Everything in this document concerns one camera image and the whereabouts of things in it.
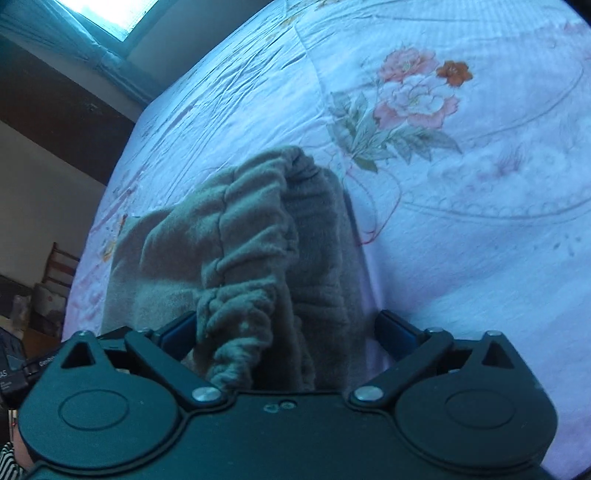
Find grey pants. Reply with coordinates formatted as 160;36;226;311
100;145;371;394

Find dark brown wooden wardrobe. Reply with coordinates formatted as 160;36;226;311
0;37;140;186

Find teal curtain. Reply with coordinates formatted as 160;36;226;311
0;0;160;104

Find wooden chair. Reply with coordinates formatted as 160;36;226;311
41;242;82;297

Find floral pink bedsheet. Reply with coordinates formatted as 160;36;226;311
62;0;591;479

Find person's left forearm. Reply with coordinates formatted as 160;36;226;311
8;406;36;468

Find bright window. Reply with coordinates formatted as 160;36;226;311
59;0;158;43

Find striped clothing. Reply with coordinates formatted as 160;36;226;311
0;440;27;480

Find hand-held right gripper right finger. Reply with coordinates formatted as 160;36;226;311
350;311;525;406

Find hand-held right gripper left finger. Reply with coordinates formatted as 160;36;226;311
59;311;229;406

